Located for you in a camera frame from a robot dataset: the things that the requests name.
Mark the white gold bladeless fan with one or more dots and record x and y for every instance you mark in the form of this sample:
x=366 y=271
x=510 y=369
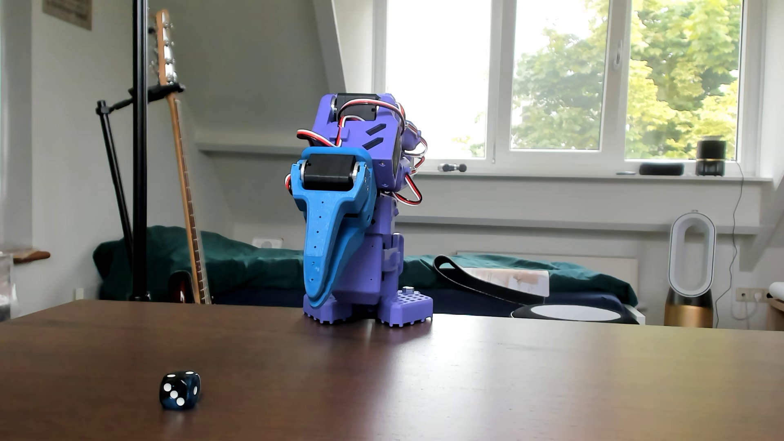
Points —
x=689 y=309

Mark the white double wall socket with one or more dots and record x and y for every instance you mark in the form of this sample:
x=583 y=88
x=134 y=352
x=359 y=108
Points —
x=751 y=294
x=267 y=243

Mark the flat black oval device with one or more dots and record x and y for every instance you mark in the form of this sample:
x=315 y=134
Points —
x=661 y=169

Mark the small brown wooden shelf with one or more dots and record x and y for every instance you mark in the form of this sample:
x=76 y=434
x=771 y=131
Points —
x=30 y=256

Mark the blue dice white pips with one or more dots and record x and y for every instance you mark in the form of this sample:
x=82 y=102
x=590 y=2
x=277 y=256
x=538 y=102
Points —
x=179 y=391

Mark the purple robot arm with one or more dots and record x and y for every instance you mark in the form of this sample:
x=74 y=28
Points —
x=367 y=269

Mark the thin black guitar stand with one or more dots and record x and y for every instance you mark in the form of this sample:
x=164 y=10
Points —
x=116 y=165

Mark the light wooden side table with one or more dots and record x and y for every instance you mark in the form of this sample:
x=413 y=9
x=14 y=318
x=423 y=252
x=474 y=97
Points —
x=776 y=315

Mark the clear glass jar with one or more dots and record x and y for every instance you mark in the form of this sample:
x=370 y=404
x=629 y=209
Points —
x=6 y=288

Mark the round white black-rimmed object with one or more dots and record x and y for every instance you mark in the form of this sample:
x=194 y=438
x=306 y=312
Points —
x=576 y=313

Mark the black cylindrical speaker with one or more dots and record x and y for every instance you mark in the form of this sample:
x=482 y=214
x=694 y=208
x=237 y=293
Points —
x=710 y=153

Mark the dark blue mattress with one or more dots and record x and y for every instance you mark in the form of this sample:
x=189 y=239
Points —
x=465 y=301

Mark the wooden neck electric guitar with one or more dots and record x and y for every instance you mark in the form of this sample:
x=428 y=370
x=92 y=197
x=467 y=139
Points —
x=185 y=184

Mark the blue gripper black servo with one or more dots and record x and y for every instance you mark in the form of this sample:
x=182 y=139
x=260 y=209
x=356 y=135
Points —
x=329 y=172

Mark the framed wall picture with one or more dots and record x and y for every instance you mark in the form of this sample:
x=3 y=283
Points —
x=67 y=12

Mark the thick black vertical pole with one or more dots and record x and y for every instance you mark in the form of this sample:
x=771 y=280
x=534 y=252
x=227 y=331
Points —
x=140 y=184

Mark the open white book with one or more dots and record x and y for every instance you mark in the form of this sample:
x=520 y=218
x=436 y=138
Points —
x=520 y=282

